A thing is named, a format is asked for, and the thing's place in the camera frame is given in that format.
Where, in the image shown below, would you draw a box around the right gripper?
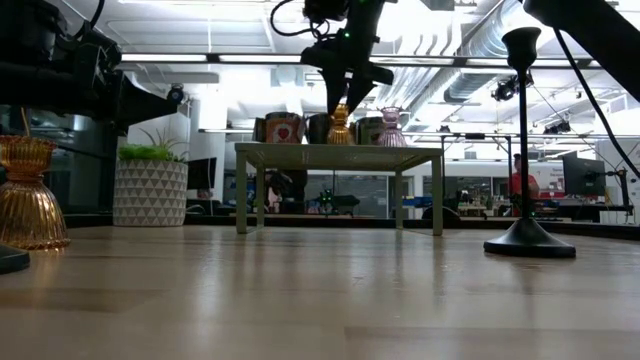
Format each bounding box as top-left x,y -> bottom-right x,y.
299,0 -> 396,117

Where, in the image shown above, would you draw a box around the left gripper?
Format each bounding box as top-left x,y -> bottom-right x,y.
68,28 -> 180,129

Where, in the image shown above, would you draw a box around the amber glass candle holder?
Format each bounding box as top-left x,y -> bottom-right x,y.
326,103 -> 355,146
0,134 -> 72,251

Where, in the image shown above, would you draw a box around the pink glass candle holder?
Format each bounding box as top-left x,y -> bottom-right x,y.
375,106 -> 407,148

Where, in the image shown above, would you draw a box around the red heart mug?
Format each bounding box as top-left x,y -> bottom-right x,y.
252,111 -> 306,145

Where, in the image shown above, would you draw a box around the black candlestick holder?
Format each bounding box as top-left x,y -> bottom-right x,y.
0,243 -> 31,276
482,26 -> 578,260

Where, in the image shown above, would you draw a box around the green perforated metal shelf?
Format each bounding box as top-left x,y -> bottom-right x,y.
233,141 -> 445,237

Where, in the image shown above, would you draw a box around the black computer monitor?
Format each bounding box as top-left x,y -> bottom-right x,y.
562,151 -> 608,198
187,156 -> 219,191

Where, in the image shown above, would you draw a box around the succulent in white pot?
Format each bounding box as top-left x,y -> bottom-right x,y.
112,127 -> 190,228

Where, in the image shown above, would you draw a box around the long ceiling light bar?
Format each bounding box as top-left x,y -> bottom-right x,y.
119,51 -> 601,70

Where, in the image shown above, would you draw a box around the black ceiling spotlight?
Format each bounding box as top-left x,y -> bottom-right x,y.
491,72 -> 535,103

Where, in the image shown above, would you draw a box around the person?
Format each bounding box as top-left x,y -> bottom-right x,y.
509,152 -> 542,217

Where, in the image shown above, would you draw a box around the black ceiling track lights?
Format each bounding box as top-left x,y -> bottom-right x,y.
543,119 -> 572,136

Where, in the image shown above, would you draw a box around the black background desk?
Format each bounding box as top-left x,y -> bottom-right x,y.
537,202 -> 635,225

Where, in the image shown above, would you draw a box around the round black ceiling camera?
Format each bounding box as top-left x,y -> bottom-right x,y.
166,84 -> 187,106

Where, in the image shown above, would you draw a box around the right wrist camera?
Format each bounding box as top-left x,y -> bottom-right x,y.
302,0 -> 350,24

